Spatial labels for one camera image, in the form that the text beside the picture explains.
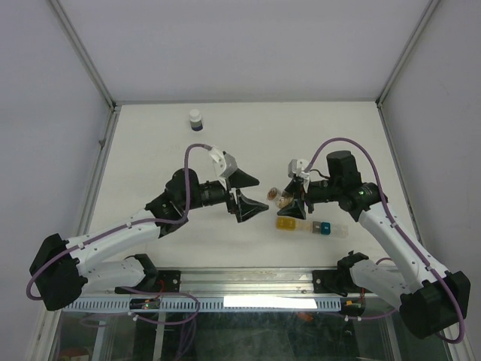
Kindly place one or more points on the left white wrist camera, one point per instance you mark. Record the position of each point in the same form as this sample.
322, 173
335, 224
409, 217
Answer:
224, 164

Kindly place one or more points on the white cap blue pill bottle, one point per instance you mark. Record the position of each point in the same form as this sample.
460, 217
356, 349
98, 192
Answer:
195, 120

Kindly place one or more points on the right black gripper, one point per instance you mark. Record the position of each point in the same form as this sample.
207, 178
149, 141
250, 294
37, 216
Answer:
294, 209

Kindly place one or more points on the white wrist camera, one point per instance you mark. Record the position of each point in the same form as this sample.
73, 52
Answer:
297, 168
224, 164

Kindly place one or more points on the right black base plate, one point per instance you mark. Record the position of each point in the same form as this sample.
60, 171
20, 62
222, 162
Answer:
327, 280

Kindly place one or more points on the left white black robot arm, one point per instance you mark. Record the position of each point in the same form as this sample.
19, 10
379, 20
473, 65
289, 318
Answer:
65, 269

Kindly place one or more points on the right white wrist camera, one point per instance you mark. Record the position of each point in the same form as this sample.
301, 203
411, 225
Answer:
297, 168

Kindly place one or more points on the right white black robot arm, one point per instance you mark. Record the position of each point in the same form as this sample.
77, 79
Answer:
426, 294

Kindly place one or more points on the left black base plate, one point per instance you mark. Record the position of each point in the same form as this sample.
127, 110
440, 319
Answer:
158, 281

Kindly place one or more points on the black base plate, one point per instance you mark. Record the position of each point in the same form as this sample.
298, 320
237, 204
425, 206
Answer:
158, 281
327, 280

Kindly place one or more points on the clear bottle yellow pills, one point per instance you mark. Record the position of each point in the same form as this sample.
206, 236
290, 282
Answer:
284, 200

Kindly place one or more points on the left aluminium frame post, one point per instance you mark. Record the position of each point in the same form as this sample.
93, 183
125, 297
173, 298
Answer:
79, 48

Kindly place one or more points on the aluminium mounting rail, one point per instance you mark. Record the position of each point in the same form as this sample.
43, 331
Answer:
270, 281

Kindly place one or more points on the clear bottle cap orange label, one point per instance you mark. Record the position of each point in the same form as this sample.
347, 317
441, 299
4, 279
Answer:
274, 194

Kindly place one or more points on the white slotted cable duct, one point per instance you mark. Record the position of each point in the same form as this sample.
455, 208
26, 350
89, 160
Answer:
207, 304

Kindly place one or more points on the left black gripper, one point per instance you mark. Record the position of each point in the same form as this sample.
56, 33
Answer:
245, 208

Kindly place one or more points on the right aluminium frame post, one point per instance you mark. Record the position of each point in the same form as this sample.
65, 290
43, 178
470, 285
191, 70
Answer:
408, 48

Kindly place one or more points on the aluminium frame post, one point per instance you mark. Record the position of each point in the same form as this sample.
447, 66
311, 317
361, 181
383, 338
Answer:
79, 48
408, 48

